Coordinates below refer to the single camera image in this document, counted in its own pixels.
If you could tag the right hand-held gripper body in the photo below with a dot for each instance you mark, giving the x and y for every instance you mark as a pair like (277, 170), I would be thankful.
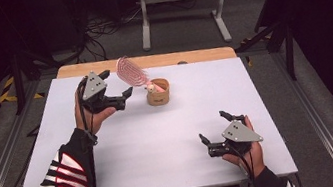
(240, 133)

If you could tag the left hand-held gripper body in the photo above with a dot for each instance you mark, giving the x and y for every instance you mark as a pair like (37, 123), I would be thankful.
(94, 86)

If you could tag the pink hairbrush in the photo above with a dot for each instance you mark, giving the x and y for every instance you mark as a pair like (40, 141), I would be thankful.
(132, 72)

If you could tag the brown round holder cup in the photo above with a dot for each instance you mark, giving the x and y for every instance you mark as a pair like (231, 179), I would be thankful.
(159, 99)

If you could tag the person's right hand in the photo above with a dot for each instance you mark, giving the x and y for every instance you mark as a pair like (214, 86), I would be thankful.
(254, 157)

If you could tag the person's left hand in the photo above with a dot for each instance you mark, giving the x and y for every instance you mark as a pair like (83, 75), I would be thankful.
(97, 119)

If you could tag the white table cover sheet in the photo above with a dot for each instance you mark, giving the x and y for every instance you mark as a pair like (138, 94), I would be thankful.
(147, 137)

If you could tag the yellow black hazard tape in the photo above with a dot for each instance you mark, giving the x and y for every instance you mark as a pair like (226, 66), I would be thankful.
(7, 91)
(248, 60)

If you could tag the wooden table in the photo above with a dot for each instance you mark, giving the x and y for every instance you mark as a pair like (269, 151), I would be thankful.
(182, 56)

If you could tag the black metal stand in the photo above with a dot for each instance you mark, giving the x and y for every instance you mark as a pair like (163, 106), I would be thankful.
(289, 50)
(19, 83)

